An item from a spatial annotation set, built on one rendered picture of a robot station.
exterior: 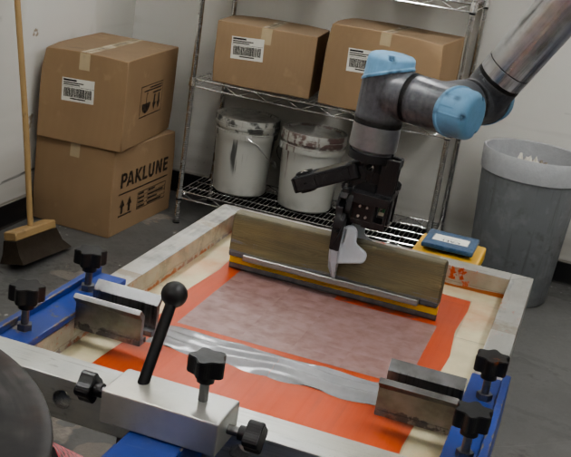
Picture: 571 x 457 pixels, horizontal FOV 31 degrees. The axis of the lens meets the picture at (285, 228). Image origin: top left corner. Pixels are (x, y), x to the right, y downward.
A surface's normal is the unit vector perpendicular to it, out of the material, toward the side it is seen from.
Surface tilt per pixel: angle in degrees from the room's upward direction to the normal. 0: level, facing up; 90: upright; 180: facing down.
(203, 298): 0
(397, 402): 90
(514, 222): 93
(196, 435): 90
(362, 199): 90
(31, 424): 0
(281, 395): 0
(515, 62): 101
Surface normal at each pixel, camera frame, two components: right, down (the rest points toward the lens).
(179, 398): 0.15, -0.94
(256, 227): -0.32, 0.21
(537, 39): -0.35, 0.42
